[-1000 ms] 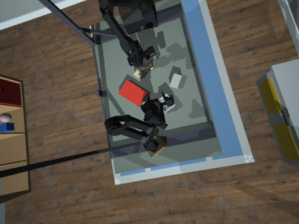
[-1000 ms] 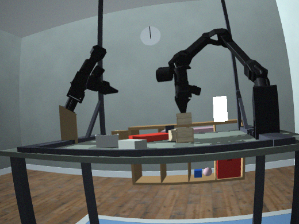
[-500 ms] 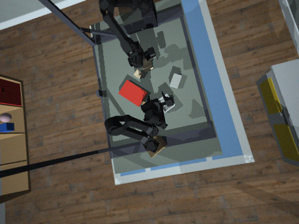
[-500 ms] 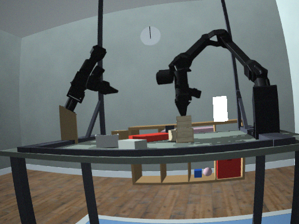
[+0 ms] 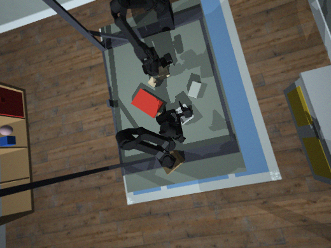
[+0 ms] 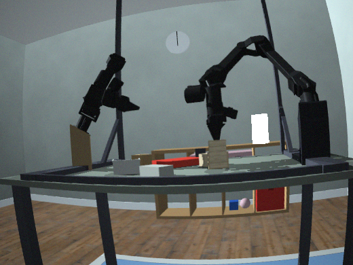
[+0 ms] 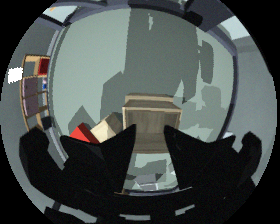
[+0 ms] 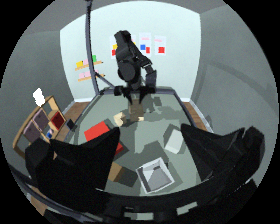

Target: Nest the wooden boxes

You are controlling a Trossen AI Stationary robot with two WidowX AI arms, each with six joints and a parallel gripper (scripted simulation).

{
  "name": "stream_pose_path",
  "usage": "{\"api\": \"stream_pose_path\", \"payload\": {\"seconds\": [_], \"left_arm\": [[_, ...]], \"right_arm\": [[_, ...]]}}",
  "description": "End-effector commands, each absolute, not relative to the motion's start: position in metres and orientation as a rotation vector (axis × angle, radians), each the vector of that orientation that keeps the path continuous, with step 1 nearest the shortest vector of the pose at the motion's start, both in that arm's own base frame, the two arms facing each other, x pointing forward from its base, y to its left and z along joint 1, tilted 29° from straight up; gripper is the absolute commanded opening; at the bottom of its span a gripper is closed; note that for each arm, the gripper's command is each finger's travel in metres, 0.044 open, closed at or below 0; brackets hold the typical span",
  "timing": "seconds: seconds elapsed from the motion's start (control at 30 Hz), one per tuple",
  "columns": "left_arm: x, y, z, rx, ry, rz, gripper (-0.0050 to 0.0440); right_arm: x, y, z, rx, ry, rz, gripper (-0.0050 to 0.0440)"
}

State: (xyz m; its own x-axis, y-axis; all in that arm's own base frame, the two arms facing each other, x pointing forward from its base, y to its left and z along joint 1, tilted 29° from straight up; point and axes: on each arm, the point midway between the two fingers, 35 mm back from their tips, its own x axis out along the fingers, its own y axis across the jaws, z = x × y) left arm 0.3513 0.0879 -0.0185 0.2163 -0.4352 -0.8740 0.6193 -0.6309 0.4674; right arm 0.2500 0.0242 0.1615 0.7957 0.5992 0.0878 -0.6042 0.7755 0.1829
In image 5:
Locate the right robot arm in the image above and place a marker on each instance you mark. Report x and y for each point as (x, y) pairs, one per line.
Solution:
(127, 141)

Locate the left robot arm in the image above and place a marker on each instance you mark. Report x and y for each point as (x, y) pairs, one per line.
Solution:
(141, 50)

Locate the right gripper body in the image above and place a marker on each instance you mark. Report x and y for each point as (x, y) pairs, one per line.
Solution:
(186, 113)

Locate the black metal overhead frame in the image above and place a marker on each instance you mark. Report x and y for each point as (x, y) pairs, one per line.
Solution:
(90, 36)

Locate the red flat board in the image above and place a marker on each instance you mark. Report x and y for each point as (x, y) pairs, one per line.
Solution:
(147, 103)

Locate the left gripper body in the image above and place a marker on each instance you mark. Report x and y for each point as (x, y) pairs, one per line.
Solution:
(166, 59)

